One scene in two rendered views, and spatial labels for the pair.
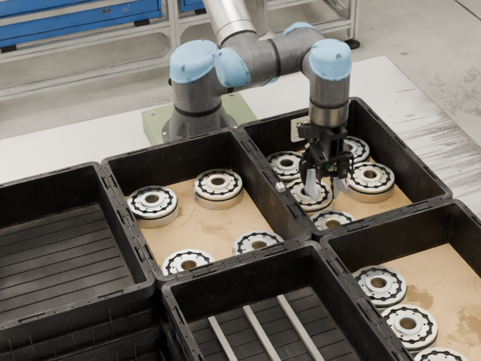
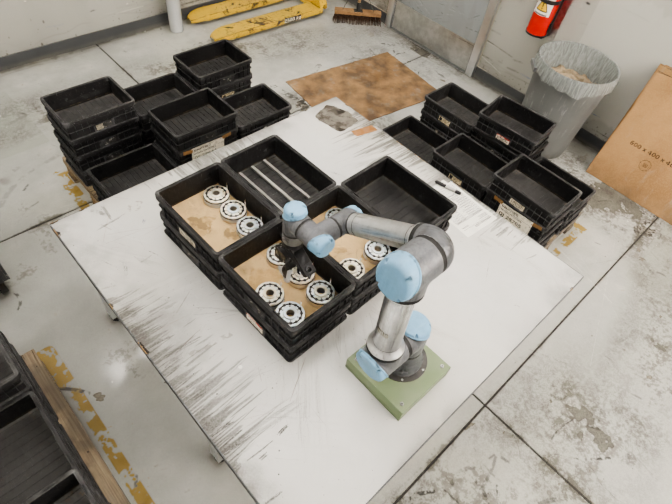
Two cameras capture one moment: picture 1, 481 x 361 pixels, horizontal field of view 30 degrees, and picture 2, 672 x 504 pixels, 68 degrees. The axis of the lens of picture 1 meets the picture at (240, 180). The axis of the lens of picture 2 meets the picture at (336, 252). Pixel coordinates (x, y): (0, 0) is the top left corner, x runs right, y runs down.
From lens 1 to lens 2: 2.51 m
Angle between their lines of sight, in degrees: 88
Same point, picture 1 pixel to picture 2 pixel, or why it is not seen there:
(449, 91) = not seen: outside the picture
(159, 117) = (435, 364)
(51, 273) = (396, 212)
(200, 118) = not seen: hidden behind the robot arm
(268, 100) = (380, 442)
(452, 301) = (214, 235)
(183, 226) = (356, 249)
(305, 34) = (317, 229)
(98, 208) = not seen: hidden behind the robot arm
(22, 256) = (416, 218)
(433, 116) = (243, 461)
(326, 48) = (297, 205)
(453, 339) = (213, 217)
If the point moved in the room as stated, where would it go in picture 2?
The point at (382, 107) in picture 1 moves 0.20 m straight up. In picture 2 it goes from (288, 462) to (290, 441)
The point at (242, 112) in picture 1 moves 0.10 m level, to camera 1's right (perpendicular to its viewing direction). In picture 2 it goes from (383, 385) to (357, 396)
